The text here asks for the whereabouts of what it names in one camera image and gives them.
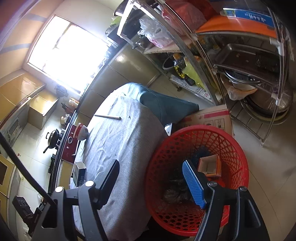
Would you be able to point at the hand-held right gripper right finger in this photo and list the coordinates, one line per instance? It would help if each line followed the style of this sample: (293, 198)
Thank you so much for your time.
(194, 184)

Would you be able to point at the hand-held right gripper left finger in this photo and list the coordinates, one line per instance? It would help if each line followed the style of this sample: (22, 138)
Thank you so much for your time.
(110, 178)

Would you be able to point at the blue carton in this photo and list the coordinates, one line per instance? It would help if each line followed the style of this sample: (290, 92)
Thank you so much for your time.
(79, 176)

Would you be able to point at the red plastic mesh basket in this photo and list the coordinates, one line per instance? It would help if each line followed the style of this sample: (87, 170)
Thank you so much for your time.
(231, 148)

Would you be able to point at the small orange box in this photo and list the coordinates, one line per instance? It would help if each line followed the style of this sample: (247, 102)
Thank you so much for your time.
(218, 166)

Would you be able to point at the grey tablecloth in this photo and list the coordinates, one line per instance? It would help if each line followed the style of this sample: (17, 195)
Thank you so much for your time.
(120, 143)

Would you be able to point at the red and white bowl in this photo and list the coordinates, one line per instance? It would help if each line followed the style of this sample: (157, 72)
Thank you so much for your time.
(82, 132)

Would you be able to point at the wooden chopstick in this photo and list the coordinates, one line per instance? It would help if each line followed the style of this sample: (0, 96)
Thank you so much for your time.
(107, 116)

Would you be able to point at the cardboard box with red print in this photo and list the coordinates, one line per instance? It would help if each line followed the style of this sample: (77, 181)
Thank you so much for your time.
(208, 115)

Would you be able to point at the black wok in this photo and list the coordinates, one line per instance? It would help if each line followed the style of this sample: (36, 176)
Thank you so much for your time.
(52, 138)

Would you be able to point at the group of condiment bottles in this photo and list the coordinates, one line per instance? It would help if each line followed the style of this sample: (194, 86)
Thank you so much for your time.
(70, 105)

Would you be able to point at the blue under cloth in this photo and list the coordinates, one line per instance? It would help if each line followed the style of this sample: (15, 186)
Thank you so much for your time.
(161, 104)

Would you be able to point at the large steel pot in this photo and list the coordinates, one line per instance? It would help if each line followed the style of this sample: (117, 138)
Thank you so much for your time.
(266, 104)

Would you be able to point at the yellow plastic bag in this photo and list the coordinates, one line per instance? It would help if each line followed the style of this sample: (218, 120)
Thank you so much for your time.
(194, 71)

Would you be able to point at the cooking oil bottle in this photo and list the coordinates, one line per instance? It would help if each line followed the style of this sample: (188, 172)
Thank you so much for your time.
(178, 62)

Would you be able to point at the window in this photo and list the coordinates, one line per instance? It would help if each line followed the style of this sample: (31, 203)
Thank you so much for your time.
(67, 51)

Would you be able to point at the steel tray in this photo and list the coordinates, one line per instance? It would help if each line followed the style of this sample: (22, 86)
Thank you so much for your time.
(242, 58)

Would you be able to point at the white plastic bag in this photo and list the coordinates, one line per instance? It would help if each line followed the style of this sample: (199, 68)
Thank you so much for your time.
(155, 31)

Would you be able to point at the steel rack with wooden shelf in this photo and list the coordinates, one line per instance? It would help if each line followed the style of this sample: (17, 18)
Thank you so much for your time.
(166, 25)

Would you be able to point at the orange and blue flat box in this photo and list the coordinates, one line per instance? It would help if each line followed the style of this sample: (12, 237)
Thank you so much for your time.
(242, 22)

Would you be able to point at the red plastic bag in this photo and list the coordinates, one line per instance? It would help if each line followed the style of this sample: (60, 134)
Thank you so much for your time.
(185, 11)

